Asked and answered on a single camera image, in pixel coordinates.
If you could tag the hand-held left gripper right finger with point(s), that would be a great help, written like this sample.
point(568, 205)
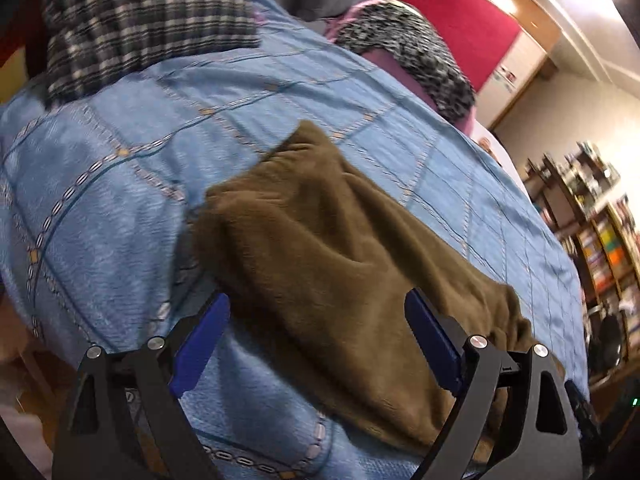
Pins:
point(432, 342)

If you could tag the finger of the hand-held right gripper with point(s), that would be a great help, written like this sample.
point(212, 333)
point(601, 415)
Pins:
point(582, 407)

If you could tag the white bed sheet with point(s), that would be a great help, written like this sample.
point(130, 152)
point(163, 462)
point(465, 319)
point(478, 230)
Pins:
point(500, 155)

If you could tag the wooden door frame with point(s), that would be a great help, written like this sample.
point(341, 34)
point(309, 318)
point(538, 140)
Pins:
point(530, 25)

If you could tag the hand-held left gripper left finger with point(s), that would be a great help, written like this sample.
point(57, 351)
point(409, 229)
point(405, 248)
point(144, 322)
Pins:
point(200, 350)

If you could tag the brown fleece pants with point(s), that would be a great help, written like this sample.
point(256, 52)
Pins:
point(325, 260)

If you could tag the black chair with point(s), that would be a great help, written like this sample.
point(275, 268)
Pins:
point(607, 340)

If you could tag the wooden bookshelf with books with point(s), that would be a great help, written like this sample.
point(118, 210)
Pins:
point(610, 260)

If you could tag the dark plaid pillow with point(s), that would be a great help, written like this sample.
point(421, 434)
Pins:
point(140, 20)

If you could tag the wooden desktop shelf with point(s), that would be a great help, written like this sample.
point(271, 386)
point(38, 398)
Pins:
point(575, 180)

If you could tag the pink blanket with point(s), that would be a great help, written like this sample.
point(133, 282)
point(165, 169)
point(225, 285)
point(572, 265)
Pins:
point(395, 67)

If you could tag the leopard print cloth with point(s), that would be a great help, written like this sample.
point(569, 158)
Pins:
point(415, 45)

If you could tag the wall stickers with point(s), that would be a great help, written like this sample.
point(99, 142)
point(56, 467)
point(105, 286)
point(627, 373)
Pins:
point(504, 78)

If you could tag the blue checked blanket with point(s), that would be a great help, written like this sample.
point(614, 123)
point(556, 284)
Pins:
point(100, 185)

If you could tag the red upright panel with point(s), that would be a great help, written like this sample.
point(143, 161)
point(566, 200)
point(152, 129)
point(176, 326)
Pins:
point(450, 5)

